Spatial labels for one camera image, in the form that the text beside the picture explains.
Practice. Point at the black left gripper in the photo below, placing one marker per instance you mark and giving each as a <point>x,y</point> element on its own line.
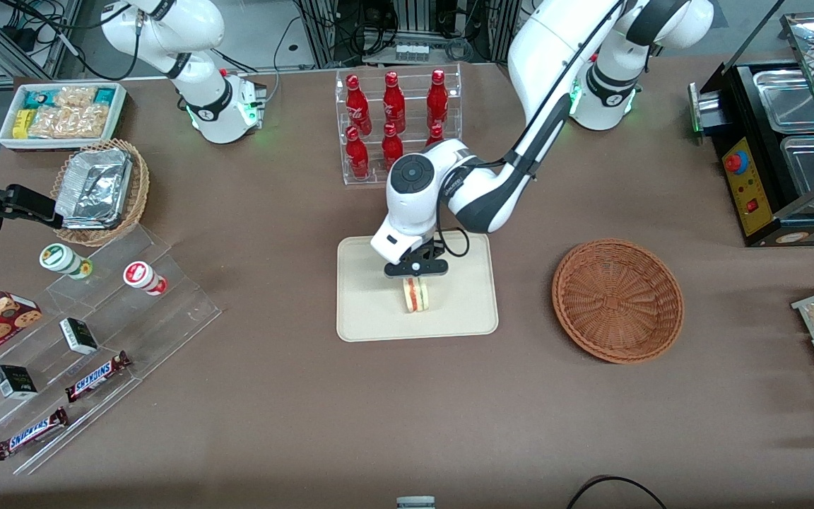
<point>429,251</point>

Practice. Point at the triangular sandwich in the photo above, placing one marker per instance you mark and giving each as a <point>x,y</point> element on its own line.
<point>415,297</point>

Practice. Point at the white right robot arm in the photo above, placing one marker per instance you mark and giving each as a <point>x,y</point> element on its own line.
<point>205,99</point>

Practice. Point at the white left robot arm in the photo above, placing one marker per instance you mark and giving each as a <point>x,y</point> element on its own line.
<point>492,198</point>

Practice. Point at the beige plastic tray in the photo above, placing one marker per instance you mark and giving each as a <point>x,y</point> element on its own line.
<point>463,304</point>

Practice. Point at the light wicker basket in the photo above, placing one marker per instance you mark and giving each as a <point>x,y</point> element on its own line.
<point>138,191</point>

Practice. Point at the brown wicker basket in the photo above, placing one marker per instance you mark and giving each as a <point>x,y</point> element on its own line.
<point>615,300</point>

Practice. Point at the green lid cup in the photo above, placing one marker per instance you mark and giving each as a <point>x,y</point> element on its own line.
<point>61,259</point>

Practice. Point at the aluminium foil container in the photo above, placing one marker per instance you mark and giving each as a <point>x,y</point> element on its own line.
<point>92,185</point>

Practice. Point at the white rectangular snack bin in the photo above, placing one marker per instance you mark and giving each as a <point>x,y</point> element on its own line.
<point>8,141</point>

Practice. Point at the yellow snack packet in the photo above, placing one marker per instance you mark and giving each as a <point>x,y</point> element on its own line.
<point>21,124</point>

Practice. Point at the clear cracker bag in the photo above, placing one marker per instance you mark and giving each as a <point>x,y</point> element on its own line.
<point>52,122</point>
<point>75,96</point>
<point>90,121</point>

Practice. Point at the teal snack packet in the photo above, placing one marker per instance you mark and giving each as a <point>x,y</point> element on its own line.
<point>104,95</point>
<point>38,98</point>

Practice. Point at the clear acrylic bottle rack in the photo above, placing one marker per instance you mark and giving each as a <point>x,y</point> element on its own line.
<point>372,177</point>

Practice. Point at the red lid cup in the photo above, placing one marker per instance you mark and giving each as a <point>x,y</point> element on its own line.
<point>142,276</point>

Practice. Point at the red cola bottle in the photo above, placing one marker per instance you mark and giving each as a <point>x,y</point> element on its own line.
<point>437,99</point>
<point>393,102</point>
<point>356,102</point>
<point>435,136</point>
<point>392,145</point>
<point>357,155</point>

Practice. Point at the small black box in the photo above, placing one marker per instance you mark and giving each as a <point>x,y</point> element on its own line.
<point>14,382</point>
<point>78,336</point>

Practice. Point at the Snickers chocolate bar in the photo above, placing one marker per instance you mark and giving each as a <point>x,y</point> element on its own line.
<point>98,376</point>
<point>31,433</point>

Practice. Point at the clear acrylic stepped shelf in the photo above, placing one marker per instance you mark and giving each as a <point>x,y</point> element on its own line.
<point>181,311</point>

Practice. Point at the grey device at table edge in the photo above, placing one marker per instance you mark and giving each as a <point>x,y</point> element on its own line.
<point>415,503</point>

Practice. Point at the white power strip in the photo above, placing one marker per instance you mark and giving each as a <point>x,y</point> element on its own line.
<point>411,51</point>

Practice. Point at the black food warmer case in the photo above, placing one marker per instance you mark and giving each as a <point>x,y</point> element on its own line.
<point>750,191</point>

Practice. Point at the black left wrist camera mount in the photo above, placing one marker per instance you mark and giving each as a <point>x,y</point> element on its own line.
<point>400,268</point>

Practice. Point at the aluminium frame rack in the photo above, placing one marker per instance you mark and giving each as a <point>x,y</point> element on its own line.
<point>322,32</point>

